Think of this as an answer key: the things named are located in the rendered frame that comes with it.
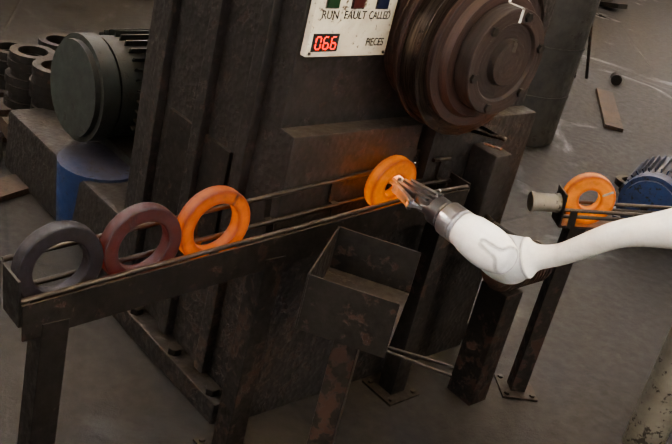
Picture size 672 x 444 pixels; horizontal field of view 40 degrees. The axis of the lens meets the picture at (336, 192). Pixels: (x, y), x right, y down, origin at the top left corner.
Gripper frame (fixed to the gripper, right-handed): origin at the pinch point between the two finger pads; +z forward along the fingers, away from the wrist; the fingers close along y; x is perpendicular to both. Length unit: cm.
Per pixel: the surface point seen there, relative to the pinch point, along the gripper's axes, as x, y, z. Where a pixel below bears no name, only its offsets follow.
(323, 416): -46, -33, -29
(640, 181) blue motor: -50, 215, 35
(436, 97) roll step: 24.2, 3.2, -3.5
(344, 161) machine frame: 2.2, -11.4, 7.0
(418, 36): 38.4, -4.1, 1.6
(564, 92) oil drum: -50, 273, 124
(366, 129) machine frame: 10.4, -5.9, 7.8
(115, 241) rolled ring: -4, -79, -1
